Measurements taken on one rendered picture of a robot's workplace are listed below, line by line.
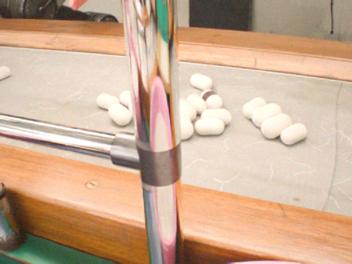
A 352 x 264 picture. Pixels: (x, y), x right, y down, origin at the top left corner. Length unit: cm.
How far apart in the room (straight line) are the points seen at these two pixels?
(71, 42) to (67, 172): 40
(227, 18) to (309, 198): 227
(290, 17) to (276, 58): 193
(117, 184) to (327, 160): 20
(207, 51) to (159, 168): 42
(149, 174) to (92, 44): 50
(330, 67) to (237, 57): 14
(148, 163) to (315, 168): 21
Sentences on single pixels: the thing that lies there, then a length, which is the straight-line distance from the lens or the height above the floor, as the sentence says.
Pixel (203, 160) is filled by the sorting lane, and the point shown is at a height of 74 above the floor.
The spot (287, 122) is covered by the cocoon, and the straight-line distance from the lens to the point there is 39.
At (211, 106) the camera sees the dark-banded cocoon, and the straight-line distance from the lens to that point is 42.
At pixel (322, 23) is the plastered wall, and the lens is 247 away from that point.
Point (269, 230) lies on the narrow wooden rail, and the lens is 26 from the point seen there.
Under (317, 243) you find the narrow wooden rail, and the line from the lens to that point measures 26.
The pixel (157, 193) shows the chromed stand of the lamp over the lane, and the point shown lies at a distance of 19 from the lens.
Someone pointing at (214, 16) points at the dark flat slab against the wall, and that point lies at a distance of 257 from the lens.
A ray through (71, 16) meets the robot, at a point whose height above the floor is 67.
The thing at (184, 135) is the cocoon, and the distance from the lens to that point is 37.
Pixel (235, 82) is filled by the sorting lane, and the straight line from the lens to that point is 51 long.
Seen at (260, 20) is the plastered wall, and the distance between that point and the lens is 253.
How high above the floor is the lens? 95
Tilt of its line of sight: 32 degrees down
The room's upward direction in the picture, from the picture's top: 2 degrees counter-clockwise
